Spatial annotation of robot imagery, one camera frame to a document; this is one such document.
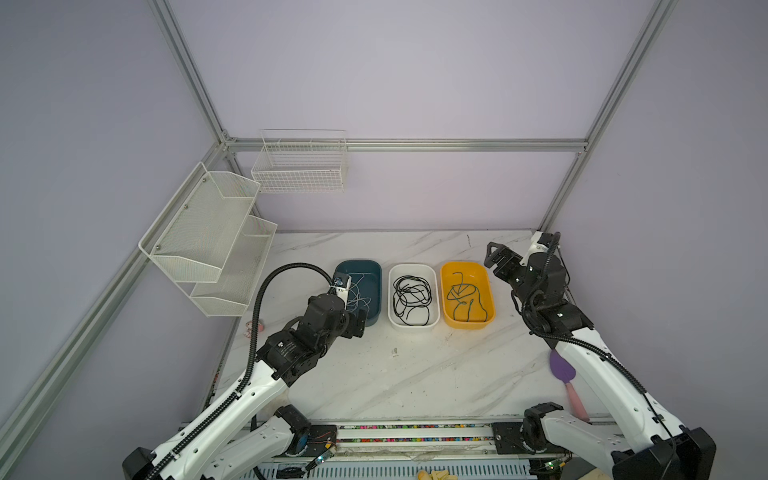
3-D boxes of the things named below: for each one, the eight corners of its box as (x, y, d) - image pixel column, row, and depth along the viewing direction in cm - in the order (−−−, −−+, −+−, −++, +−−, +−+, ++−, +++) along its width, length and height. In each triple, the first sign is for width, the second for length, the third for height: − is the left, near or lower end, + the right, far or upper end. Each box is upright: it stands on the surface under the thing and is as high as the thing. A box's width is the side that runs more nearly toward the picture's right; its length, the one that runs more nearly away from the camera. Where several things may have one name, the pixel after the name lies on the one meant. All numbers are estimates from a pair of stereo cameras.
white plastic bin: (388, 331, 94) (387, 322, 90) (388, 272, 110) (388, 263, 105) (442, 331, 94) (444, 322, 90) (435, 272, 110) (437, 262, 105)
